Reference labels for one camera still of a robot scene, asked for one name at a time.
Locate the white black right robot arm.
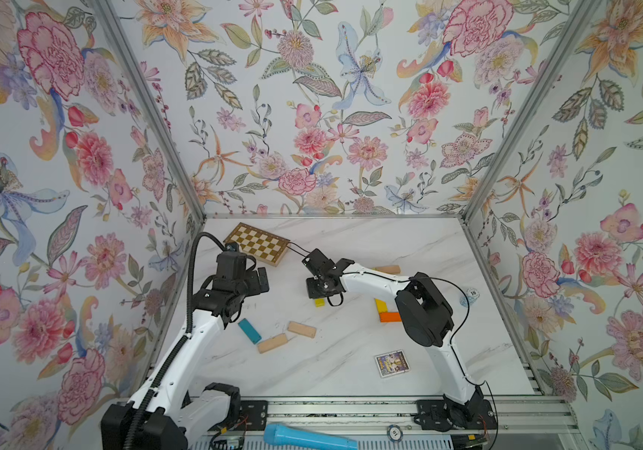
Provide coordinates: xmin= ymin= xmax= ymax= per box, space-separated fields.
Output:
xmin=302 ymin=249 xmax=495 ymax=429

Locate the wooden folding chessboard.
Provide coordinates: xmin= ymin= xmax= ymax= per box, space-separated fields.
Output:
xmin=224 ymin=222 xmax=291 ymax=266

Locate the blue microphone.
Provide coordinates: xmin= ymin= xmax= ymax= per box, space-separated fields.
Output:
xmin=263 ymin=424 xmax=359 ymax=450

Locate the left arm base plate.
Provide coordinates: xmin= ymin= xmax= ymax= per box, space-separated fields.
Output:
xmin=188 ymin=399 xmax=269 ymax=432

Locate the teal block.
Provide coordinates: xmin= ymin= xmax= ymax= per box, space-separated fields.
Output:
xmin=238 ymin=319 xmax=261 ymax=345

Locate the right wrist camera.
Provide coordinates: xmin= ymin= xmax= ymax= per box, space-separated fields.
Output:
xmin=302 ymin=249 xmax=335 ymax=278

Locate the natural wood block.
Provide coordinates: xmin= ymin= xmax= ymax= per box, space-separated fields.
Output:
xmin=375 ymin=265 xmax=401 ymax=275
xmin=257 ymin=333 xmax=289 ymax=354
xmin=287 ymin=322 xmax=317 ymax=339

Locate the orange block front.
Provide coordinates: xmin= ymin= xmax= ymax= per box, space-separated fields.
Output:
xmin=379 ymin=311 xmax=402 ymax=323

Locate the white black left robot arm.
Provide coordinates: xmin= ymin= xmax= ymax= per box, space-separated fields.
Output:
xmin=100 ymin=247 xmax=269 ymax=449

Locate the aluminium front rail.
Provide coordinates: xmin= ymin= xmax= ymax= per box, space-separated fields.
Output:
xmin=240 ymin=396 xmax=580 ymax=436

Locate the black corrugated cable hose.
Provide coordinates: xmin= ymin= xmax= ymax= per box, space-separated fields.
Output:
xmin=121 ymin=231 xmax=227 ymax=450

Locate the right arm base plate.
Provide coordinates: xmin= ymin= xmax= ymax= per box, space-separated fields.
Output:
xmin=413 ymin=399 xmax=498 ymax=432

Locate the playing card box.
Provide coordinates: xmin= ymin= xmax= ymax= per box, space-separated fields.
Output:
xmin=374 ymin=350 xmax=410 ymax=379

